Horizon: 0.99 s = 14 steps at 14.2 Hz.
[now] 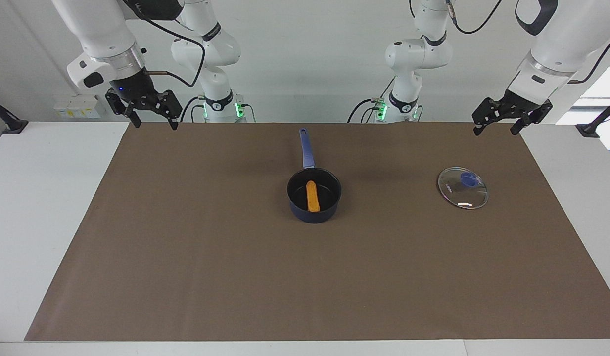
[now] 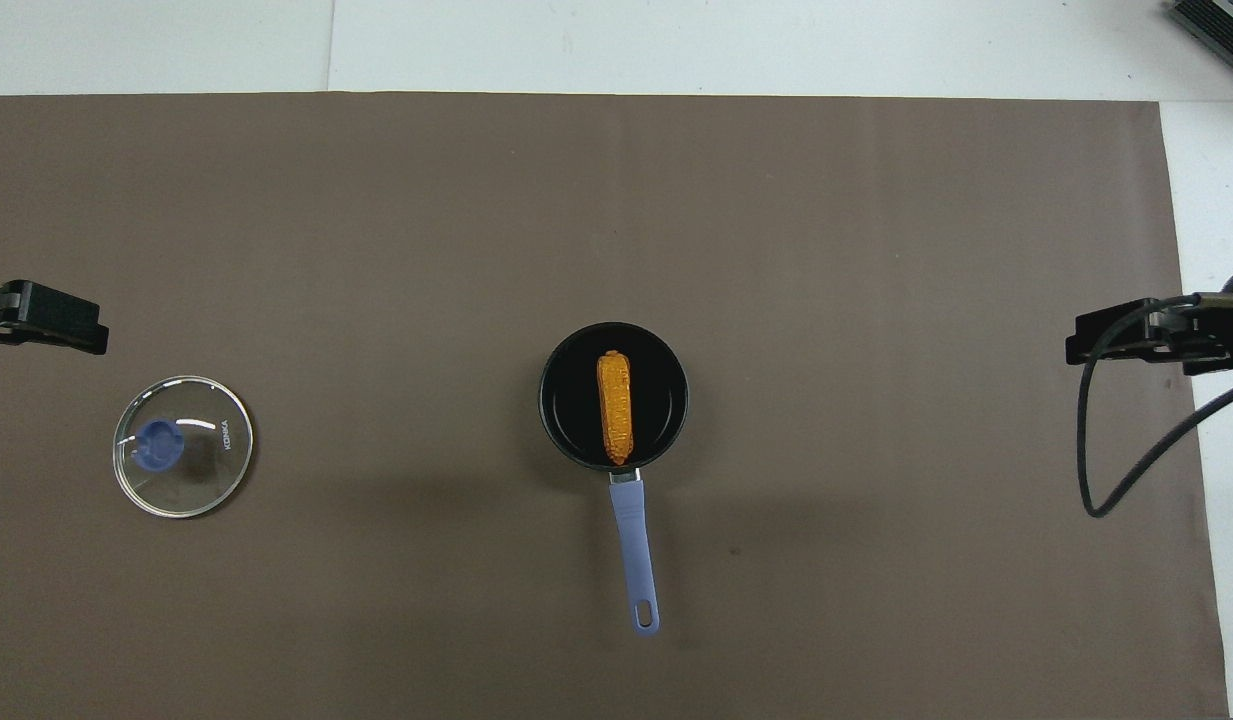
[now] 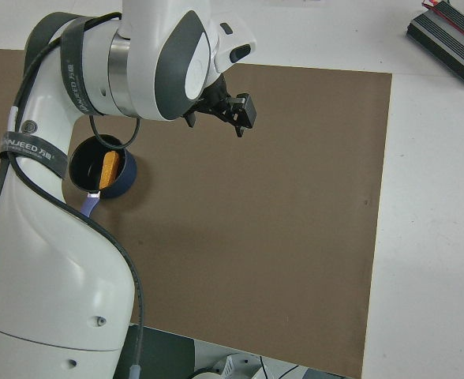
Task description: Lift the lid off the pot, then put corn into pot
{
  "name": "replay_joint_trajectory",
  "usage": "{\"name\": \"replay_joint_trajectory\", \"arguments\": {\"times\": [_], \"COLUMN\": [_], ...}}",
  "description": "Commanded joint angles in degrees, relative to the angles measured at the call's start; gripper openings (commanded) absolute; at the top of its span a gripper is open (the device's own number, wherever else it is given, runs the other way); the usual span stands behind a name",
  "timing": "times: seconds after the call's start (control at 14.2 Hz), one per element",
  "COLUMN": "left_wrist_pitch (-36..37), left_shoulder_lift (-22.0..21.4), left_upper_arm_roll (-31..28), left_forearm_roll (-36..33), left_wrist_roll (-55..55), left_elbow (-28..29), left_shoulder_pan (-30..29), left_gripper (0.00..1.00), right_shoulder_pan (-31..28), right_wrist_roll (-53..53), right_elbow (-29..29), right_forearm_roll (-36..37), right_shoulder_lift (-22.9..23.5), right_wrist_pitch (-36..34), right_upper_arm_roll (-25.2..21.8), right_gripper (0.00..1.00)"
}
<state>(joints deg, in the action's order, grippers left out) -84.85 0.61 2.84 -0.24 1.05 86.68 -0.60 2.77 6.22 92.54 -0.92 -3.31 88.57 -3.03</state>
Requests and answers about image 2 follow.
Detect glass lid with blue knob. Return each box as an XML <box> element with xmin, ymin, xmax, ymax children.
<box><xmin>112</xmin><ymin>375</ymin><xmax>255</xmax><ymax>519</ymax></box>

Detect orange toy corn cob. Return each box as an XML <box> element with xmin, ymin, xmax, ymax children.
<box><xmin>596</xmin><ymin>350</ymin><xmax>638</xmax><ymax>467</ymax></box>

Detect brown table mat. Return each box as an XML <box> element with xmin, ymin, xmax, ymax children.
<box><xmin>0</xmin><ymin>92</ymin><xmax>1230</xmax><ymax>720</ymax></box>

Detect black ribbed device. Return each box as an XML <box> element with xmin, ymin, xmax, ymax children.
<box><xmin>1166</xmin><ymin>0</ymin><xmax>1233</xmax><ymax>86</ymax></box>

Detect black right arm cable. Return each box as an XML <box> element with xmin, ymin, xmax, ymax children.
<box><xmin>1076</xmin><ymin>294</ymin><xmax>1233</xmax><ymax>519</ymax></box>

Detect black pot with blue handle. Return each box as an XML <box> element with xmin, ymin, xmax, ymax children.
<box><xmin>538</xmin><ymin>321</ymin><xmax>690</xmax><ymax>638</ymax></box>

